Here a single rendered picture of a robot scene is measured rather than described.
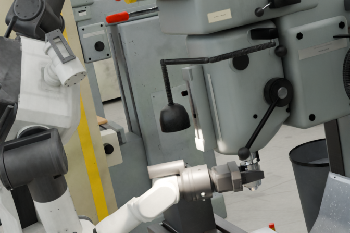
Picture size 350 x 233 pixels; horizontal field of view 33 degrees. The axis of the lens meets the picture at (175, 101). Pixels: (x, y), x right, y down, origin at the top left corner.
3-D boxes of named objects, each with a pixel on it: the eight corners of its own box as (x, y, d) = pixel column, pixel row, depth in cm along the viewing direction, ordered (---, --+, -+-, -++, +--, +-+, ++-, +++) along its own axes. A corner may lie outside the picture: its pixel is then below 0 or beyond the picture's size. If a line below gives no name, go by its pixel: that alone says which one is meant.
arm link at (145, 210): (182, 197, 148) (141, 230, 149) (181, 187, 157) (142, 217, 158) (166, 178, 147) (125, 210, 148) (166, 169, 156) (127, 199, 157)
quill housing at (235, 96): (236, 164, 139) (212, 32, 133) (197, 150, 157) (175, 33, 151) (301, 142, 146) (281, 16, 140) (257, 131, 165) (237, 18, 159)
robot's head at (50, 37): (56, 78, 145) (57, 65, 138) (39, 50, 147) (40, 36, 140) (78, 68, 147) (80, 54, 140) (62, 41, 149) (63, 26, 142)
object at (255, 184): (240, 185, 155) (237, 166, 154) (256, 180, 157) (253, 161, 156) (248, 189, 151) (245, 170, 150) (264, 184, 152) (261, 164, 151)
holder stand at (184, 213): (184, 239, 194) (172, 183, 190) (163, 218, 215) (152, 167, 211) (216, 228, 198) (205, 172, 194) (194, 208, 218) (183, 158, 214)
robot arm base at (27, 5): (-1, 34, 154) (40, 34, 151) (6, -11, 157) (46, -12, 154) (25, 53, 168) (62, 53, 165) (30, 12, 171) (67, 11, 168)
